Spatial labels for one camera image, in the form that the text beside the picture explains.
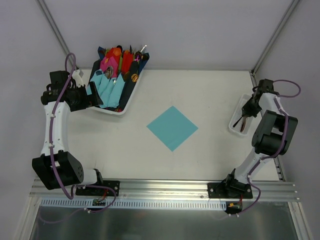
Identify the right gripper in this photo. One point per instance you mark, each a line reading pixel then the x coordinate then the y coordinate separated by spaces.
pixel 250 109

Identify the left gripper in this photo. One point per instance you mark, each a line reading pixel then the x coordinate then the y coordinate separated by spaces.
pixel 92 97

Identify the black spoon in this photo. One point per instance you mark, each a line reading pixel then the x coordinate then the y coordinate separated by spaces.
pixel 240 119

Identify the small white utensil tray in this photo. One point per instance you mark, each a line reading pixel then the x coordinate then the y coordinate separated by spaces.
pixel 237 124

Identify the teal paper napkin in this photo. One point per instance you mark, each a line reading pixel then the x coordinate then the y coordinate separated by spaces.
pixel 172 128

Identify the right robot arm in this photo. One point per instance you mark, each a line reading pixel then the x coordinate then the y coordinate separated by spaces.
pixel 271 138

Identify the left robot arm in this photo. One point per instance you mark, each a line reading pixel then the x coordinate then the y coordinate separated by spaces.
pixel 56 166

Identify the teal rolled napkin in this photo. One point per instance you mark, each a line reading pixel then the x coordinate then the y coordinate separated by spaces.
pixel 117 86
pixel 102 89
pixel 97 78
pixel 109 92

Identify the pink rolled napkin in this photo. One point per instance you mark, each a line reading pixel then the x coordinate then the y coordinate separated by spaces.
pixel 109 67

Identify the dark navy rolled napkin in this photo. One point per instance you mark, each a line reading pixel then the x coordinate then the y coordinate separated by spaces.
pixel 129 84

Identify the red rolled napkin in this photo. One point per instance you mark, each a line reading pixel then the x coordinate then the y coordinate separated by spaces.
pixel 127 59

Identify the orange rolled napkin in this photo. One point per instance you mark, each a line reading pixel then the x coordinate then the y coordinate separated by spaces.
pixel 115 52

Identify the large white basket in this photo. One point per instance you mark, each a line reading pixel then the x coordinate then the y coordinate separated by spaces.
pixel 117 111

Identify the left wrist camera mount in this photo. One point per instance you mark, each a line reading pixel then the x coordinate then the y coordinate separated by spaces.
pixel 77 75

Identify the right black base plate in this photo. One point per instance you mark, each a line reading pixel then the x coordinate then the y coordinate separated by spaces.
pixel 223 190

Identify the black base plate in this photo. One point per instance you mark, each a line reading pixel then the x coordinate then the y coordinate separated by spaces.
pixel 106 188
pixel 223 190

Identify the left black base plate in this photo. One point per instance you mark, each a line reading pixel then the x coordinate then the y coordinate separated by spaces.
pixel 106 188

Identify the aluminium mounting rail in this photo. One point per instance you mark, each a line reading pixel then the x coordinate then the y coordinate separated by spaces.
pixel 148 189

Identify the white slotted cable duct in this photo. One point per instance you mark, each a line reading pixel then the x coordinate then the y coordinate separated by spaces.
pixel 150 204

